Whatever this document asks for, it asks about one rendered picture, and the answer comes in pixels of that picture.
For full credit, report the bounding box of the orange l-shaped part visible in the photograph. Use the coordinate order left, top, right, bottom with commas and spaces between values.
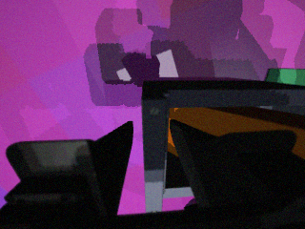
168, 106, 305, 159

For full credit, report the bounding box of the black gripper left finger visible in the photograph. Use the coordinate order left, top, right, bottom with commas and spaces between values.
6, 121, 133, 217

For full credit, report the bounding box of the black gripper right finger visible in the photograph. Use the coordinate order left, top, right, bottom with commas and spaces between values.
170, 119, 296, 208

